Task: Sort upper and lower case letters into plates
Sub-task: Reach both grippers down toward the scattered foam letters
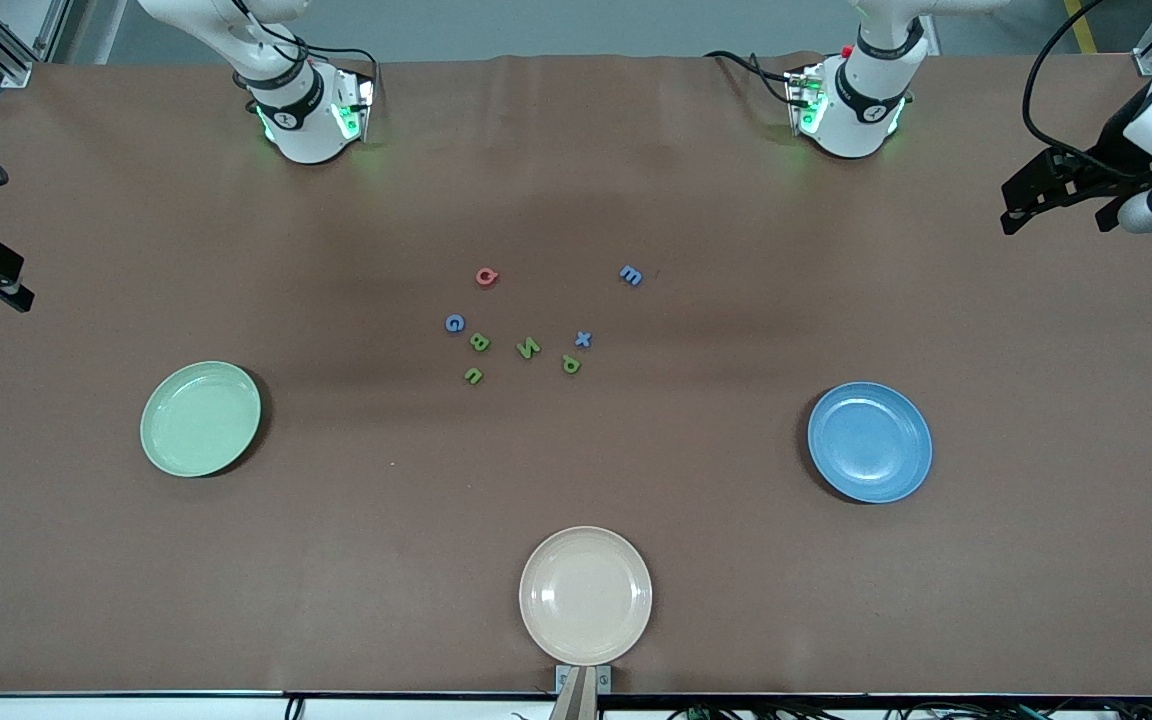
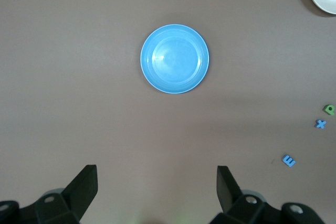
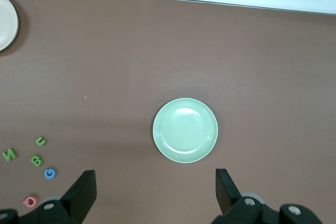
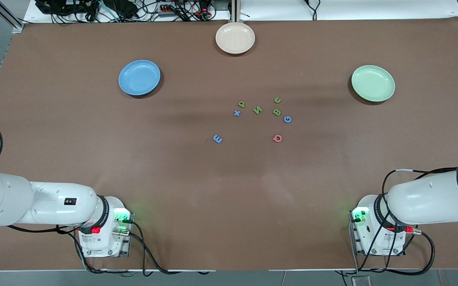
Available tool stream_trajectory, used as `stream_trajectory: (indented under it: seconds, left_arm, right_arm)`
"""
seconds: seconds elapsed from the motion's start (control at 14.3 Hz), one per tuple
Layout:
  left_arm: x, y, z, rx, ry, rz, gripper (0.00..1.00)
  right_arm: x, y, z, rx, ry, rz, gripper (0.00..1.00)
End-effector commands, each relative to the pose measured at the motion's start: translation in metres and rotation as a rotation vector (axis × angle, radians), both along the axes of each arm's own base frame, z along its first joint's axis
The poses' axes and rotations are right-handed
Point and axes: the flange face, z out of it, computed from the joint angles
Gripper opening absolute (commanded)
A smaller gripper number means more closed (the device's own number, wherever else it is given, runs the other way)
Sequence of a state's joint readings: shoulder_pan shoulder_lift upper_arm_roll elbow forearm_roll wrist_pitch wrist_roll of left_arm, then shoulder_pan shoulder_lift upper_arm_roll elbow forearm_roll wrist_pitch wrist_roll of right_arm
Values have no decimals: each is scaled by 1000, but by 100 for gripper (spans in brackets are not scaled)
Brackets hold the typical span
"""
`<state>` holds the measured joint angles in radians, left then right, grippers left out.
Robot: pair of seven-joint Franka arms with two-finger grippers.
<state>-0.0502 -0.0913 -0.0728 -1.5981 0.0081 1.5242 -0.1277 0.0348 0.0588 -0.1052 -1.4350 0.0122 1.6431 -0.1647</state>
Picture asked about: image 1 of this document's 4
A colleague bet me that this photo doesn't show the black arm base cable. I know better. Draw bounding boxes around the black arm base cable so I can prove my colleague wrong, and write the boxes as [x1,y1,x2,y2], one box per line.
[704,50,802,106]
[231,0,382,86]

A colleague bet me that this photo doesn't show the light green plate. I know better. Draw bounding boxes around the light green plate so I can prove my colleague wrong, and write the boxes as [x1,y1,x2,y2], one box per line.
[139,360,263,478]

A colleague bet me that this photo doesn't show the blue plate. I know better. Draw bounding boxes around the blue plate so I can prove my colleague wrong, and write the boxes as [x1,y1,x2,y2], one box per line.
[806,381,934,504]

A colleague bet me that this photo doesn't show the beige plate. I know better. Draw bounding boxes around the beige plate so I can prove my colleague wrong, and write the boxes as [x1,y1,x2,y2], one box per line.
[518,526,654,667]

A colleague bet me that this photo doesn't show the tan post with metal bracket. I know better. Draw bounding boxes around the tan post with metal bracket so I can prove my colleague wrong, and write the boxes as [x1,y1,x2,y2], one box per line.
[556,665,612,720]

